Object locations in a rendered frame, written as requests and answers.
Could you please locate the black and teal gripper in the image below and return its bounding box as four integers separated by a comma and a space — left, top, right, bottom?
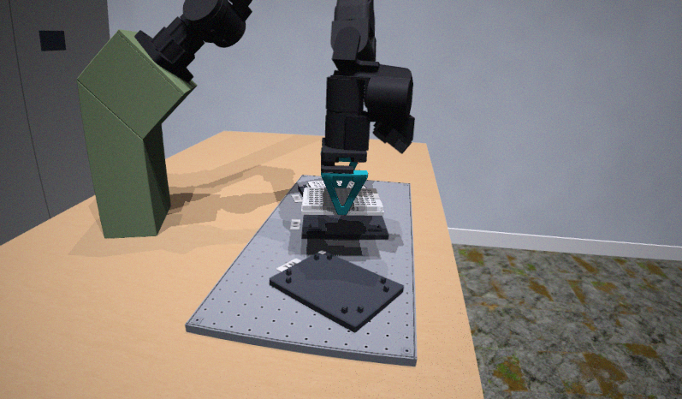
321, 110, 368, 215

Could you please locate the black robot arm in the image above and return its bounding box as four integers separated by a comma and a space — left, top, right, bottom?
134, 0, 415, 154

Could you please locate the white well plate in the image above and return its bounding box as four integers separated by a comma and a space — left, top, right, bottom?
306, 181, 355, 188
301, 188, 384, 216

